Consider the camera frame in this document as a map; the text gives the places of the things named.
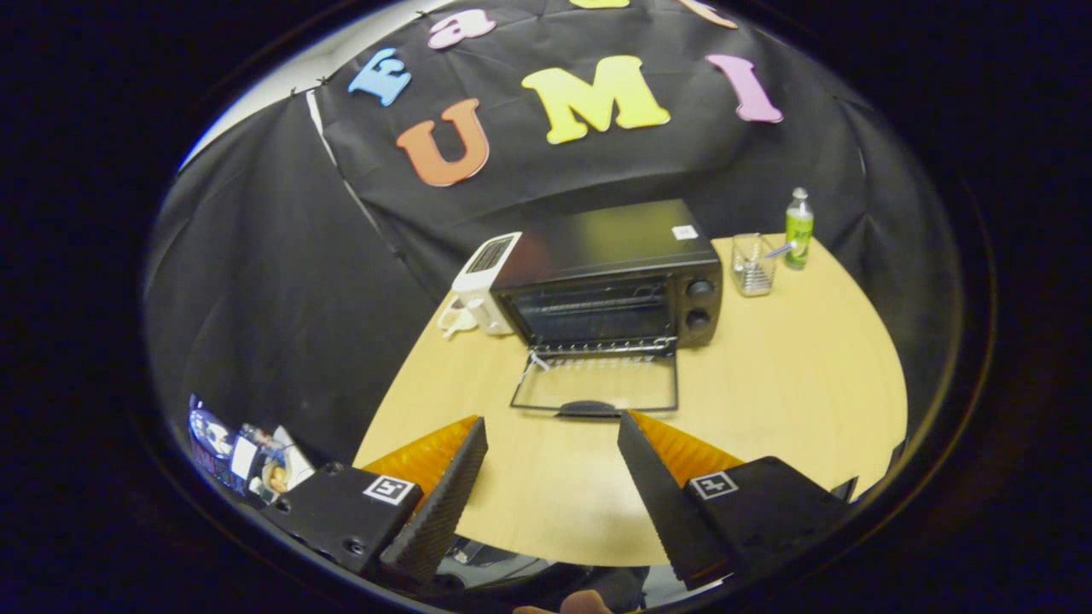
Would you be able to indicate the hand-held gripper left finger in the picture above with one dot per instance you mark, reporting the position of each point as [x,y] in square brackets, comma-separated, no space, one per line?
[448,495]

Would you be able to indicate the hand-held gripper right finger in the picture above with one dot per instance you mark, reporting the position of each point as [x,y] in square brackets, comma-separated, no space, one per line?
[653,495]

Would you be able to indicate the black toaster oven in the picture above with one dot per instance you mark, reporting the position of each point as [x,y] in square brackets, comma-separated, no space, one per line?
[597,239]

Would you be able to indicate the white pop-up toaster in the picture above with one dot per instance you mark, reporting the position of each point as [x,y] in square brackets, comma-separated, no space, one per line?
[478,286]

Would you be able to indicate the small white dish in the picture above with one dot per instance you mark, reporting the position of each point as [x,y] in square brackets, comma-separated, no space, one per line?
[456,322]

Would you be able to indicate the black chair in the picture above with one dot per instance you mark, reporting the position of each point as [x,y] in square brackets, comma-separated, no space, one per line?
[846,490]
[897,456]

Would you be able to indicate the colourful clutter pile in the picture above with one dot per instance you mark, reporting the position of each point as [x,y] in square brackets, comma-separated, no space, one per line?
[256,460]

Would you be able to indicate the clear glass holder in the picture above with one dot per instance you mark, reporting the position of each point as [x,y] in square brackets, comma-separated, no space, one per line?
[752,273]

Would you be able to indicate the black backdrop cloth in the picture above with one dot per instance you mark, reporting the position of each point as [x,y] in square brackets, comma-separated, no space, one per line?
[281,281]

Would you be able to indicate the blue white pen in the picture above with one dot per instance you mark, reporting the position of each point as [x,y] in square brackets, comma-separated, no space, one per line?
[778,251]

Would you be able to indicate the green plastic bottle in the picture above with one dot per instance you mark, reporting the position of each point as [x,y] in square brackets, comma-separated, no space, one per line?
[798,232]

